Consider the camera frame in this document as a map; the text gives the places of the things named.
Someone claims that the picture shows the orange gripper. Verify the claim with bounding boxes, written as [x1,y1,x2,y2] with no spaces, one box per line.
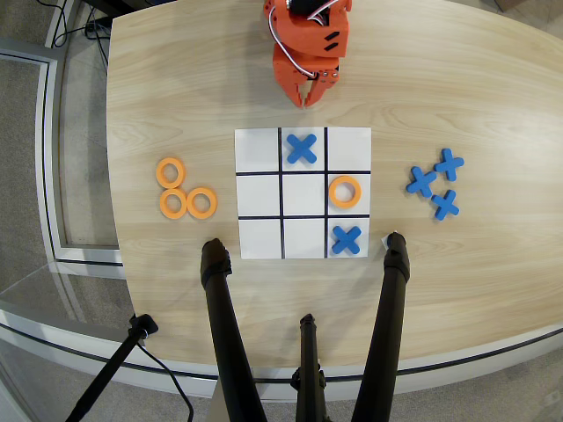
[272,42,341,109]

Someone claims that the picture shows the orange foam ring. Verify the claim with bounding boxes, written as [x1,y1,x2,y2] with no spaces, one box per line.
[328,175,362,208]
[186,187,219,220]
[155,157,187,190]
[158,187,190,220]

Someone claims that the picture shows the blue foam cross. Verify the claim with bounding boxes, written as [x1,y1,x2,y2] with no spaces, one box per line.
[433,148,465,182]
[286,133,318,166]
[430,189,461,221]
[330,225,363,256]
[405,165,438,199]

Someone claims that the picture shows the white tic-tac-toe board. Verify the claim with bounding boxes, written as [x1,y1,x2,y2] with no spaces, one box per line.
[233,127,373,260]

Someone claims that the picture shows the dark furniture base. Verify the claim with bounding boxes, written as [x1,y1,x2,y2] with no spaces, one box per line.
[81,0,149,14]

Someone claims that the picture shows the thick black tripod leg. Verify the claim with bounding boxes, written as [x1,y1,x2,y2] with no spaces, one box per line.
[200,237,269,422]
[349,231,412,422]

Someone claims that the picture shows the thin black tripod leg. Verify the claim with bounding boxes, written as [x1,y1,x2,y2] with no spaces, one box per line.
[289,313,329,422]

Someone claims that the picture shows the thin black stand pole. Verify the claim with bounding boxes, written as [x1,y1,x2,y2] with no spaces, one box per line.
[64,313,159,422]

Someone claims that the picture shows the white servo cable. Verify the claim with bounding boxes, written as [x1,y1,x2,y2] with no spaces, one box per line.
[268,8,322,83]

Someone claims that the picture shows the black floor cables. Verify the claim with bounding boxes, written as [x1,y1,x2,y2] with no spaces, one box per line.
[51,0,111,67]

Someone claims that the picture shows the grey metal partition frame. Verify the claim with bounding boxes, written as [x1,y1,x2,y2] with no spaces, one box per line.
[0,37,127,267]

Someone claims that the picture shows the black cable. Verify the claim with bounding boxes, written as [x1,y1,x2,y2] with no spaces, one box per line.
[135,342,195,422]

